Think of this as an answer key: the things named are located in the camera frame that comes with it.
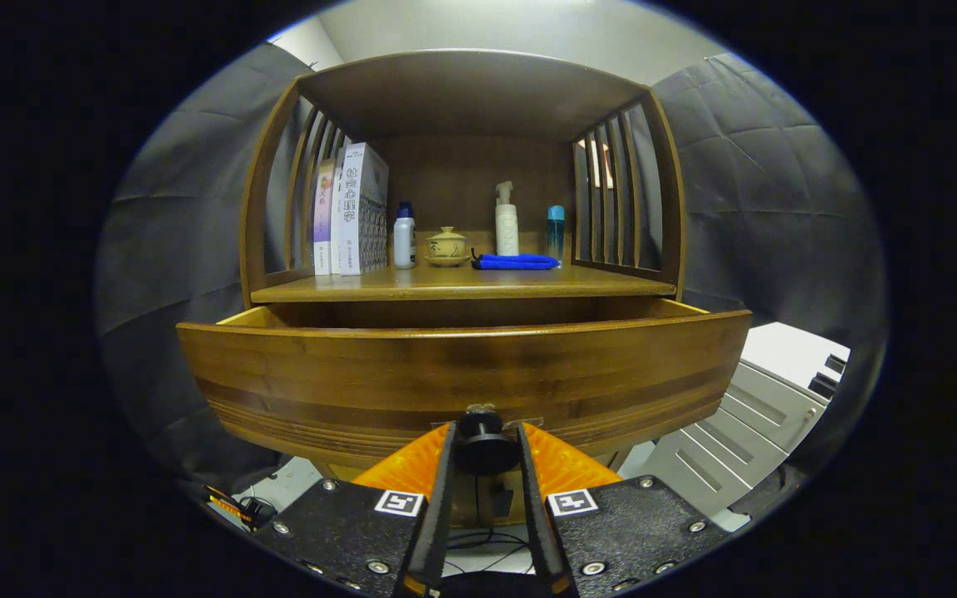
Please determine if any purple book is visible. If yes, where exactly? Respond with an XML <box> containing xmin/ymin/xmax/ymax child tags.
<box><xmin>313</xmin><ymin>159</ymin><xmax>336</xmax><ymax>277</ymax></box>

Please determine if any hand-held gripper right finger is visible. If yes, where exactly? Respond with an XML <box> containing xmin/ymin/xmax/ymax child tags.
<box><xmin>516</xmin><ymin>421</ymin><xmax>733</xmax><ymax>598</ymax></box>

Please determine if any thin white book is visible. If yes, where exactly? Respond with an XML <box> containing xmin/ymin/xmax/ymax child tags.
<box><xmin>330</xmin><ymin>156</ymin><xmax>345</xmax><ymax>276</ymax></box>

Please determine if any tangle of black cables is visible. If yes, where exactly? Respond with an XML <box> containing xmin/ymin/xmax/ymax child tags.
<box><xmin>444</xmin><ymin>528</ymin><xmax>533</xmax><ymax>578</ymax></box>

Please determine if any brown wooden countertop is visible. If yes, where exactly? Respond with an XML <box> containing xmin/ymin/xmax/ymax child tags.
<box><xmin>250</xmin><ymin>231</ymin><xmax>679</xmax><ymax>304</ymax></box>

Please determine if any brown wooden cabinet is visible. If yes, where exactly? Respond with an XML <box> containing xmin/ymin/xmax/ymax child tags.
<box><xmin>238</xmin><ymin>48</ymin><xmax>689</xmax><ymax>528</ymax></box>

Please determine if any brown wooden drawer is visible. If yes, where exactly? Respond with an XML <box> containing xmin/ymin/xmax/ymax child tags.
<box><xmin>175</xmin><ymin>297</ymin><xmax>753</xmax><ymax>470</ymax></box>

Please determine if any orange black striped object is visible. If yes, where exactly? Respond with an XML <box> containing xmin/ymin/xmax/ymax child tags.
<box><xmin>200</xmin><ymin>484</ymin><xmax>280</xmax><ymax>532</ymax></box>

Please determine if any white pump bottle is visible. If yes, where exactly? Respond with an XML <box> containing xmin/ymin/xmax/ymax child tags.
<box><xmin>494</xmin><ymin>181</ymin><xmax>520</xmax><ymax>257</ymax></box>

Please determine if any yellow lidded teacup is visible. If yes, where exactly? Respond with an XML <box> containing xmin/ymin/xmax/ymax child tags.
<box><xmin>425</xmin><ymin>226</ymin><xmax>472</xmax><ymax>268</ymax></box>

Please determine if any black round drawer knob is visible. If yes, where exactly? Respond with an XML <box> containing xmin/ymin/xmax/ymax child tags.
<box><xmin>455</xmin><ymin>405</ymin><xmax>523</xmax><ymax>477</ymax></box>

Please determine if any thick white patterned book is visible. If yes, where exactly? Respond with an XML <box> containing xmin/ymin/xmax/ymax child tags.
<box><xmin>339</xmin><ymin>142</ymin><xmax>390</xmax><ymax>277</ymax></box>

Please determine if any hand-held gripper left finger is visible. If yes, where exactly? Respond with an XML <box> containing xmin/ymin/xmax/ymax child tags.
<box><xmin>250</xmin><ymin>422</ymin><xmax>457</xmax><ymax>598</ymax></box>

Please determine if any white bottle blue cap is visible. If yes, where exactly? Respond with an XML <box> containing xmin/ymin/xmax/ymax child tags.
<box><xmin>393</xmin><ymin>201</ymin><xmax>417</xmax><ymax>270</ymax></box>

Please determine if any blue folded cloth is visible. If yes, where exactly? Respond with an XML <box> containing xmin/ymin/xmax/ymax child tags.
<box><xmin>471</xmin><ymin>249</ymin><xmax>562</xmax><ymax>271</ymax></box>

